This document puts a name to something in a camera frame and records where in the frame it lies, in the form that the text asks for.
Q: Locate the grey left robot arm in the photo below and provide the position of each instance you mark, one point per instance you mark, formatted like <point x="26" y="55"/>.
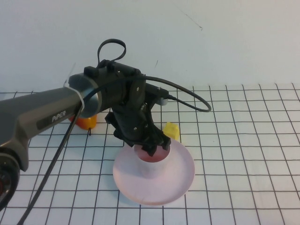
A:
<point x="35" y="110"/>

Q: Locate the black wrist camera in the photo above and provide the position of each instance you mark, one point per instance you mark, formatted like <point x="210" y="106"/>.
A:
<point x="155" y="92"/>

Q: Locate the pink round plate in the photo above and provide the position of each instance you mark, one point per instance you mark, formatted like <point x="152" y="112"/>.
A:
<point x="180" y="173"/>

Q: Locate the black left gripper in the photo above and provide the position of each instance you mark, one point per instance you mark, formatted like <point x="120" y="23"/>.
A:
<point x="131" y="122"/>

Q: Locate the orange yellow toy pear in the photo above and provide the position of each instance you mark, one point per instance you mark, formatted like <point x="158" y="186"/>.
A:
<point x="87" y="122"/>

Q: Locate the white zip tie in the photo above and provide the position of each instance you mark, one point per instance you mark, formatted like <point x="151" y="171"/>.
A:
<point x="80" y="99"/>

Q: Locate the pink plastic cup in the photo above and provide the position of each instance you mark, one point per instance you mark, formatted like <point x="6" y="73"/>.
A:
<point x="152" y="167"/>

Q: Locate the yellow foam cube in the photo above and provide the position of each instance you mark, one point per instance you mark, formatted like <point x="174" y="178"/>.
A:
<point x="173" y="130"/>

